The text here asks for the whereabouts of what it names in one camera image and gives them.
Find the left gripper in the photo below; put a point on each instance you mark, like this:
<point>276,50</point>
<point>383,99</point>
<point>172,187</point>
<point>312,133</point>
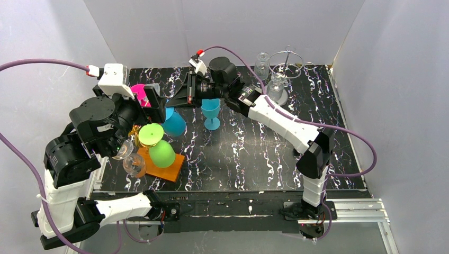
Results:
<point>154,103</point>

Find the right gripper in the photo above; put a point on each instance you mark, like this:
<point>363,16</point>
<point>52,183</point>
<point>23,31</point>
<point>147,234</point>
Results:
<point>191,91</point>

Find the blue wine glass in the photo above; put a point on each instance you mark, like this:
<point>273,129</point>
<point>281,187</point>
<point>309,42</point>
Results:
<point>211,109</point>
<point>174,124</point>

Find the pink wine glass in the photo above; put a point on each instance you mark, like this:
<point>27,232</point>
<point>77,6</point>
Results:
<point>138,89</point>

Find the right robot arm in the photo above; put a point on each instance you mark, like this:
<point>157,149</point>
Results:
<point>315,146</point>

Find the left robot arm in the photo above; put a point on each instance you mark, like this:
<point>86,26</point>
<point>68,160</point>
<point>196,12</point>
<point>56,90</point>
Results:
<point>67,217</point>

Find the upright blue wine glass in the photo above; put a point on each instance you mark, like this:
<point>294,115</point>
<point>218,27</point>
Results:
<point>211,109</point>

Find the green wine glass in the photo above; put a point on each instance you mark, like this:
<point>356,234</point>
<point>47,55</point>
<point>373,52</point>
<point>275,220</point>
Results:
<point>160,151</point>

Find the clear wine glass front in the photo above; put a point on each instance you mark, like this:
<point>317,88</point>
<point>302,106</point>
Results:
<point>134,165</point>

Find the clear glass on silver rack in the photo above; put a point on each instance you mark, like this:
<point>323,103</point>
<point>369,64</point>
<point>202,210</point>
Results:
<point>276,89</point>

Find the clear glass rear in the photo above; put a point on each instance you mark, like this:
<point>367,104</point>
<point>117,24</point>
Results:
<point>261,67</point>

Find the gold wire rack wooden base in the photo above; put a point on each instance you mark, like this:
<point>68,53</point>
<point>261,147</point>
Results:
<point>171,173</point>

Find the silver wire glass rack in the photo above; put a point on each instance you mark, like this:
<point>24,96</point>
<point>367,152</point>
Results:
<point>292,67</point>

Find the aluminium base frame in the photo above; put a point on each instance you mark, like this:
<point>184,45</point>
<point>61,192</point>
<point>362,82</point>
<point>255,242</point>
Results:
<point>254,226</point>

